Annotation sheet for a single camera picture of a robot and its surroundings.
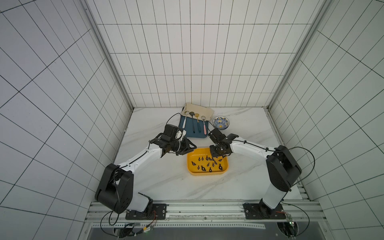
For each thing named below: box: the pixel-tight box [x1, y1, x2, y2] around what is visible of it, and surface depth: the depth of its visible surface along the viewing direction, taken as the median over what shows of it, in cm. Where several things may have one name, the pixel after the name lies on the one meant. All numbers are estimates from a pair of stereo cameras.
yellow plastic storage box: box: [186, 147, 229, 176], surface depth 90 cm
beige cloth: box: [181, 102, 215, 121], surface depth 120 cm
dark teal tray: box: [179, 115, 209, 138], surface depth 112 cm
